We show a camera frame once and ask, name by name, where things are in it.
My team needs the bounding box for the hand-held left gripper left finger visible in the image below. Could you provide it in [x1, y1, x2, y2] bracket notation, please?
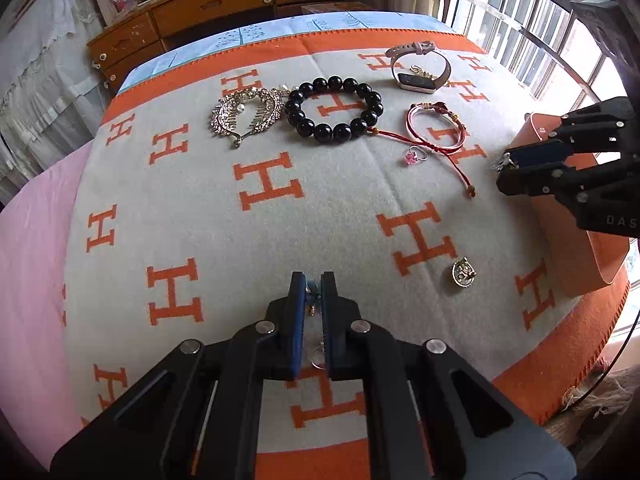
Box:
[50, 271, 307, 480]

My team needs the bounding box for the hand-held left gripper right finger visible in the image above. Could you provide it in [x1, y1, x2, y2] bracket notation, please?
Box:
[320, 271, 576, 480]

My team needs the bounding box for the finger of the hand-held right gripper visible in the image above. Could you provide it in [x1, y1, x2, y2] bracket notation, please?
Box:
[502, 96, 640, 170]
[495, 162, 640, 233]

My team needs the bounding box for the dangling earring with clear hoop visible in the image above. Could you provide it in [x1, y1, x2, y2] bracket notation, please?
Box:
[306, 277, 327, 368]

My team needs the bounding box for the pink jewelry box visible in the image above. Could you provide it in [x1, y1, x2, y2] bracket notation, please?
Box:
[515, 112, 631, 297]

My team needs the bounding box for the red string bracelet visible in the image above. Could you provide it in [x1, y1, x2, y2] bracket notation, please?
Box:
[370, 101, 478, 200]

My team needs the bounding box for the pink strap smartwatch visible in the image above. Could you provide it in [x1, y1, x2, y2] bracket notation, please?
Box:
[385, 39, 452, 92]

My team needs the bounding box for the black bead bracelet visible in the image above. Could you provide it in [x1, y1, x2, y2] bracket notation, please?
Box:
[284, 76, 385, 143]

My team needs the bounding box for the orange and grey printed blanket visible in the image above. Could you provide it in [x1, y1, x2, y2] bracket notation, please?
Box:
[62, 27, 632, 480]

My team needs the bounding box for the beige frayed cloth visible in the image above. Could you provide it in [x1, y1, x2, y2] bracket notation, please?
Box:
[545, 355, 640, 443]

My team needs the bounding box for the cardboard box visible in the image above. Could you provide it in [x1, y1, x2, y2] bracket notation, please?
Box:
[300, 2, 376, 17]

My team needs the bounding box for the pink bed sheet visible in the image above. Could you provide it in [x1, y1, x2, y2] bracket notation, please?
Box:
[0, 137, 106, 456]

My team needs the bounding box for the light blue bed sheet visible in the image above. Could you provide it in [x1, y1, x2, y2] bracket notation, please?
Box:
[117, 10, 453, 93]

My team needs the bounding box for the wooden desk with drawers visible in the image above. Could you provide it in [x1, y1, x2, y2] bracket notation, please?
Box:
[86, 0, 356, 93]

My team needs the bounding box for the white lace cloth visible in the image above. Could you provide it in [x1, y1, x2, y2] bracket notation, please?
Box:
[0, 0, 113, 201]

